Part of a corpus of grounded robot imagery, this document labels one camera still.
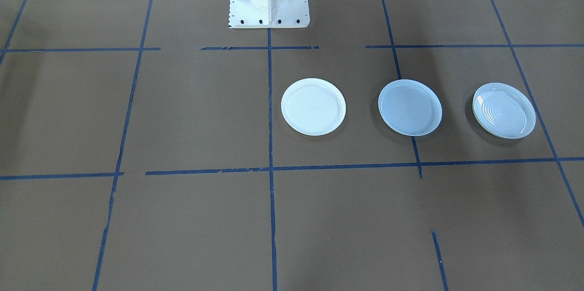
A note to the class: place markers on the plain white plate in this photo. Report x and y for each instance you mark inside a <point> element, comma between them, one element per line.
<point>313,106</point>

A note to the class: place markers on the pale plate with concentric ridges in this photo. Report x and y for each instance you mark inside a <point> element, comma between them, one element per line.
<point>503,110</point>

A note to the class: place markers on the plain blue-grey plate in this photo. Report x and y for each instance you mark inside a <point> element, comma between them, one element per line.
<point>409,107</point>

